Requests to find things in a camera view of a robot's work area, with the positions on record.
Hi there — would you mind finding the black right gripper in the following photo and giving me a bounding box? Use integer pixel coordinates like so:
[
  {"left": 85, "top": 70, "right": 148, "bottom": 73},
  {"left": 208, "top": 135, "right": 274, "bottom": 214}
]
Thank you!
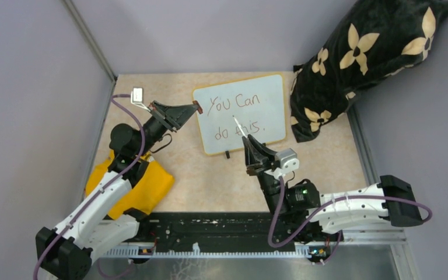
[{"left": 244, "top": 134, "right": 291, "bottom": 215}]

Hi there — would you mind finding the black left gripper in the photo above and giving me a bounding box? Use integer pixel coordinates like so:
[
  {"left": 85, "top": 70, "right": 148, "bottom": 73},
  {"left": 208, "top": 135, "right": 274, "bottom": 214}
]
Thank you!
[{"left": 135, "top": 100, "right": 198, "bottom": 157}]

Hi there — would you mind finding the red marker cap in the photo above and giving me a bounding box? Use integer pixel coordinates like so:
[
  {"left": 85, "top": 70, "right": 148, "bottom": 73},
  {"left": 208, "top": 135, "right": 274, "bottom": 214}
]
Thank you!
[{"left": 192, "top": 100, "right": 203, "bottom": 114}]

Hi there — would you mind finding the white marker pen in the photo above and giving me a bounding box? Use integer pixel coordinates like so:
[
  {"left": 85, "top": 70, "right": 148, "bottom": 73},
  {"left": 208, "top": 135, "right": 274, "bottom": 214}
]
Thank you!
[{"left": 233, "top": 115, "right": 249, "bottom": 137}]

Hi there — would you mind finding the yellow-framed whiteboard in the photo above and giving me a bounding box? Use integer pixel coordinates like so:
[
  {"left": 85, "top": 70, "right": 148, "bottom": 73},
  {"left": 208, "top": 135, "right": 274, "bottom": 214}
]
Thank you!
[{"left": 192, "top": 73, "right": 286, "bottom": 155}]

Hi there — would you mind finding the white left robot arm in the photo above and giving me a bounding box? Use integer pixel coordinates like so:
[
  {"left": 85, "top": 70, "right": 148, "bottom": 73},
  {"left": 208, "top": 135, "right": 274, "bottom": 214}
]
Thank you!
[{"left": 33, "top": 101, "right": 202, "bottom": 279}]

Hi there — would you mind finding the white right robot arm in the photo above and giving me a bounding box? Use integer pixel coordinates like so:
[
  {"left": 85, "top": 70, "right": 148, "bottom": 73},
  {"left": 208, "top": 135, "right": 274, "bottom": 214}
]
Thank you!
[{"left": 242, "top": 135, "right": 432, "bottom": 240}]

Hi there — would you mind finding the yellow folded cloth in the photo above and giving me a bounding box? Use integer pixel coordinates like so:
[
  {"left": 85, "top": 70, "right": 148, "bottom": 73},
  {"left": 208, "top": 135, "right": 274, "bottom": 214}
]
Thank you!
[{"left": 85, "top": 150, "right": 175, "bottom": 220}]

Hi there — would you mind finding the black floral pillow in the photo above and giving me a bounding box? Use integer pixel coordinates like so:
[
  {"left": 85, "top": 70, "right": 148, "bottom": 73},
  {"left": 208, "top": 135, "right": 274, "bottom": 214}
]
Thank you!
[{"left": 289, "top": 1, "right": 448, "bottom": 143}]

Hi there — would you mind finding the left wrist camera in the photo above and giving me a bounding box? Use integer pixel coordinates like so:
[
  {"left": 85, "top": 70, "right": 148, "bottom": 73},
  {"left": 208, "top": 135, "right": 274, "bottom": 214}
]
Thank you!
[{"left": 130, "top": 87, "right": 144, "bottom": 107}]

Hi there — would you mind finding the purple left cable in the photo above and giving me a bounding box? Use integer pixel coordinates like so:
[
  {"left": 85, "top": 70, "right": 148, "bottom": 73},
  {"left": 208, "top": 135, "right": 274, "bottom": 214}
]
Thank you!
[{"left": 33, "top": 93, "right": 146, "bottom": 280}]

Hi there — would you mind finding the purple cable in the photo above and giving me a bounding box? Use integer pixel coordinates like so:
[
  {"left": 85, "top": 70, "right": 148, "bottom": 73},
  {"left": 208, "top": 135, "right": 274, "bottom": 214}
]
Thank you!
[
  {"left": 33, "top": 93, "right": 146, "bottom": 280},
  {"left": 267, "top": 176, "right": 433, "bottom": 264}
]

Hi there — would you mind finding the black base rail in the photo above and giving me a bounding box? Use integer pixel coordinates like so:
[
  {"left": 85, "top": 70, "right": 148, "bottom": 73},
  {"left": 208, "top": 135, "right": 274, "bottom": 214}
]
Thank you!
[{"left": 104, "top": 212, "right": 344, "bottom": 263}]

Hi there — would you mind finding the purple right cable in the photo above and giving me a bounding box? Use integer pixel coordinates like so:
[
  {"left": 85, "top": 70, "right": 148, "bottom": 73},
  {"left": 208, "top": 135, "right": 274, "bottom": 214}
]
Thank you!
[{"left": 267, "top": 176, "right": 433, "bottom": 264}]

